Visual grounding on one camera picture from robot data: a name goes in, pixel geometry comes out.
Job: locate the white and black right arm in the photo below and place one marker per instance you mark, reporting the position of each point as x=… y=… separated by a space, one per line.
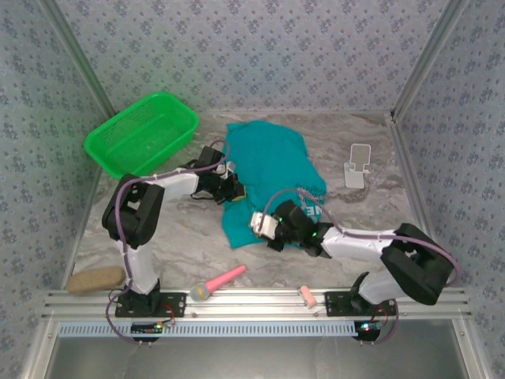
x=355 y=242

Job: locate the green plastic basket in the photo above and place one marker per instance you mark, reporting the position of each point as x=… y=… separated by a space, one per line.
x=138 y=134

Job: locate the aluminium frame post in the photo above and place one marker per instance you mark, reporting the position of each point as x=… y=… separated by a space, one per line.
x=79 y=55
x=429 y=55

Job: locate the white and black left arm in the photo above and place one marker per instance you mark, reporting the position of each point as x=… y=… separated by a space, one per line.
x=138 y=268

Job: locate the aluminium side rail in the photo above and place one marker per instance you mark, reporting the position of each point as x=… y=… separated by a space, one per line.
x=414 y=177

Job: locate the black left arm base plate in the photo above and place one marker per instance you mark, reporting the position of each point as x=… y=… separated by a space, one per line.
x=173 y=304

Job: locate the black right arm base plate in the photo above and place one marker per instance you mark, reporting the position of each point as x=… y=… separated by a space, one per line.
x=335 y=306

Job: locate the pink toy microphone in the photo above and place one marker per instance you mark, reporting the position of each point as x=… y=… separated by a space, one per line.
x=221 y=279

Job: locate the white phone stand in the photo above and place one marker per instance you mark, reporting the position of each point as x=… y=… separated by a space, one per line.
x=361 y=154

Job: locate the pink eraser block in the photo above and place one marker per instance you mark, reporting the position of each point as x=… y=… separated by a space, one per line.
x=308 y=297

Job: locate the teal t-shirt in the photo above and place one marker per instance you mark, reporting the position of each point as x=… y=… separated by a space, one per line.
x=268 y=158

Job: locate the tan sponge block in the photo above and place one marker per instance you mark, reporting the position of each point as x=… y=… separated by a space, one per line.
x=94 y=280

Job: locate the aluminium mounting rail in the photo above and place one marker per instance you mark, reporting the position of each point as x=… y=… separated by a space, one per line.
x=252 y=312

